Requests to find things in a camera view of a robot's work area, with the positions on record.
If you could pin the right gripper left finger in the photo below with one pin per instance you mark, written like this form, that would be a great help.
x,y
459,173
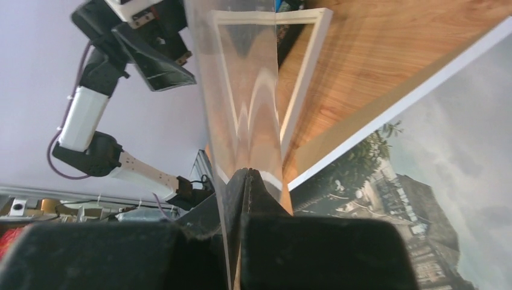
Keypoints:
x,y
187,253

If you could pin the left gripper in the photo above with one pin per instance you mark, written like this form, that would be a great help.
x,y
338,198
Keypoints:
x,y
151,40

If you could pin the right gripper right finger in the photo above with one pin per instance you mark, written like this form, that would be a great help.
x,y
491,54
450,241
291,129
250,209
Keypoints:
x,y
281,251

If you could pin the clear acrylic sheet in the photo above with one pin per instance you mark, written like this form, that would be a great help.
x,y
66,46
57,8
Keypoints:
x,y
235,46

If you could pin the light wooden picture frame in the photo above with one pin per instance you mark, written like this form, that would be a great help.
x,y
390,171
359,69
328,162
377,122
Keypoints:
x,y
318,19

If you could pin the black and white photo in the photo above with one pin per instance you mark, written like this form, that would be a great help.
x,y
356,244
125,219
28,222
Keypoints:
x,y
435,163

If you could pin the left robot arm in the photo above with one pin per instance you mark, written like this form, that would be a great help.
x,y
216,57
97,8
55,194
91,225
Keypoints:
x,y
80,145

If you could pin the brown backing board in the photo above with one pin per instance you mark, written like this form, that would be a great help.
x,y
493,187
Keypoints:
x,y
352,120

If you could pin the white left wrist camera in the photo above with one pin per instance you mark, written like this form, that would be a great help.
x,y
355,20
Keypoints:
x,y
126,10

